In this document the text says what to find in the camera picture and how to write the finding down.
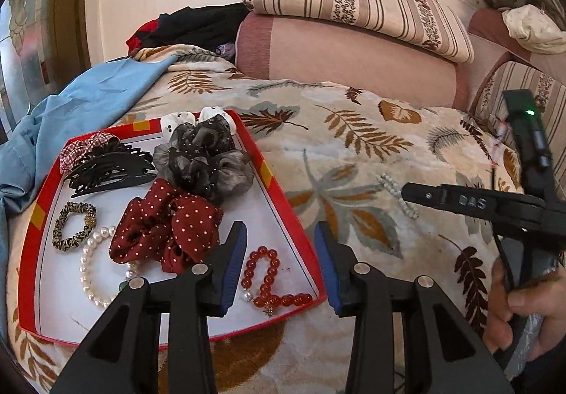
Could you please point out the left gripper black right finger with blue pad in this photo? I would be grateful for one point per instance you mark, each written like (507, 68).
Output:
(409, 337)

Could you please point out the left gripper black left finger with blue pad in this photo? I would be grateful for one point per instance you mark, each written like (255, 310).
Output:
(120, 352)

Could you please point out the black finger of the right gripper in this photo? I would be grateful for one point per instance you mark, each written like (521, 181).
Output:
(477, 203)

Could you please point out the dark red polka dot scrunchie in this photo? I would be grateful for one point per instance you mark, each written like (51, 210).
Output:
(168, 226)

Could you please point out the red rimmed white tray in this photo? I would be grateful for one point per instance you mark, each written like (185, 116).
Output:
(66, 296)

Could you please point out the black hair claw clip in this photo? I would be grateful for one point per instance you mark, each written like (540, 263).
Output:
(110, 167)

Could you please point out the red white plaid scrunchie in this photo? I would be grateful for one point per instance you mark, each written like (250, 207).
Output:
(74, 153)

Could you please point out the grey black sheer scrunchie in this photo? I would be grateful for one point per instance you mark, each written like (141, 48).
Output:
(203, 160)

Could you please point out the white cherry print scrunchie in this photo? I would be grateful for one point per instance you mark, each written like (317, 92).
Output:
(171, 121)

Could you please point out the person's right hand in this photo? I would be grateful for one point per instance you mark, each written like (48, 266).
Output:
(546, 298)

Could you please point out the pink cushion right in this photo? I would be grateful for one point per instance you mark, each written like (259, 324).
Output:
(487, 31)

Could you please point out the cream crumpled cloth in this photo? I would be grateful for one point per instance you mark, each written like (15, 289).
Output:
(534, 30)

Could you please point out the leaf pattern plush blanket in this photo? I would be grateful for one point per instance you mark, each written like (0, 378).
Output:
(327, 144)

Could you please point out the light blue cloth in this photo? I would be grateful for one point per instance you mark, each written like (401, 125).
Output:
(93, 101)

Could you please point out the pink bolster pillow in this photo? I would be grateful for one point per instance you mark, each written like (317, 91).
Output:
(312, 51)

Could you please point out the frosted glass door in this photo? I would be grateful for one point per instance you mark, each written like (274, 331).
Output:
(26, 60)

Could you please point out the black and red clothes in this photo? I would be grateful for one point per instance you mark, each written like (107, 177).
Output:
(207, 27)

